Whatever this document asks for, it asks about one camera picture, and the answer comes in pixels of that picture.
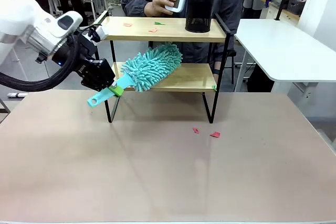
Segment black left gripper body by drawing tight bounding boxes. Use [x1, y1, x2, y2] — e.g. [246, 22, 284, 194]
[74, 58, 117, 92]

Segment teal chenille duster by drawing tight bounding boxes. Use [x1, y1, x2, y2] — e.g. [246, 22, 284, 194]
[87, 42, 184, 109]

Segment black mesh pen cup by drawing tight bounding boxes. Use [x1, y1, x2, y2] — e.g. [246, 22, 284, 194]
[184, 0, 215, 34]

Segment person's right forearm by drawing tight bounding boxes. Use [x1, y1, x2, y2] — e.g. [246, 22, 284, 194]
[120, 0, 155, 17]

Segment person's right hand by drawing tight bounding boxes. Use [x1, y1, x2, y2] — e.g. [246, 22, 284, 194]
[143, 0, 178, 17]

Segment black chair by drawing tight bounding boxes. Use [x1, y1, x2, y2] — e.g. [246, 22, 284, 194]
[225, 48, 237, 84]

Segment white side table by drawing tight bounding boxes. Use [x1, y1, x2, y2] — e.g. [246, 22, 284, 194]
[233, 18, 336, 93]

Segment black storage basket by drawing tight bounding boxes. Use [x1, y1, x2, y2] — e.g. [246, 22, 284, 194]
[287, 0, 307, 15]

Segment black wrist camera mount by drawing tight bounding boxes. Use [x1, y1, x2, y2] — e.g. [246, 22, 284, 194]
[51, 26, 110, 65]

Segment black corrugated cable bundle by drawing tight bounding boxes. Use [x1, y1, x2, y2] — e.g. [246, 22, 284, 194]
[0, 34, 80, 92]

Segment wooden shelf with black frame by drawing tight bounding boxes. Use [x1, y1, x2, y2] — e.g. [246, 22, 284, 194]
[90, 10, 232, 124]

